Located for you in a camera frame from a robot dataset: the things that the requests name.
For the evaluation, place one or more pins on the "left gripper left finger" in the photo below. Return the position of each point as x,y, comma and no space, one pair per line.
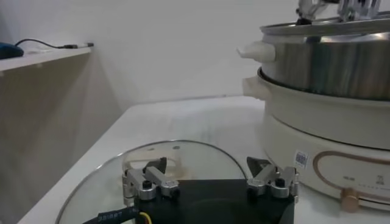
143,185

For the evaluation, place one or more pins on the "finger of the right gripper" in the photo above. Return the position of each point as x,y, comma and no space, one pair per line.
307,9
358,9

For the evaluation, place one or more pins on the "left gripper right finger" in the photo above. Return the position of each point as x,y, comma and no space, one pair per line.
281,184

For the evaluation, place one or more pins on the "round glass pot lid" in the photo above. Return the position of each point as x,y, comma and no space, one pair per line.
195,161

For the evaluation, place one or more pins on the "stainless steel steamer basket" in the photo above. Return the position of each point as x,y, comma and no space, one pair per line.
335,64

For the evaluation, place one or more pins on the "cream electric pot base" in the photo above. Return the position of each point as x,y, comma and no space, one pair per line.
320,121

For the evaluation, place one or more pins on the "white side table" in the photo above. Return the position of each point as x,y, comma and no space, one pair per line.
45,58

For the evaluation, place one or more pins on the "blue computer mouse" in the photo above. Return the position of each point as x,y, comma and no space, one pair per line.
9,50

